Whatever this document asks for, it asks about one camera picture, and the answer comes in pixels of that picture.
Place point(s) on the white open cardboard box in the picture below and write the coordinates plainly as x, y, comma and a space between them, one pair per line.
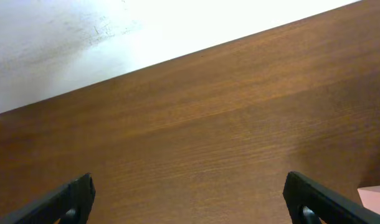
370, 197

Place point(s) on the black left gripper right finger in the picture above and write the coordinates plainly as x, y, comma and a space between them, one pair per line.
310, 202

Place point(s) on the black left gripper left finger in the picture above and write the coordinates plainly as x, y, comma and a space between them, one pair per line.
70, 203

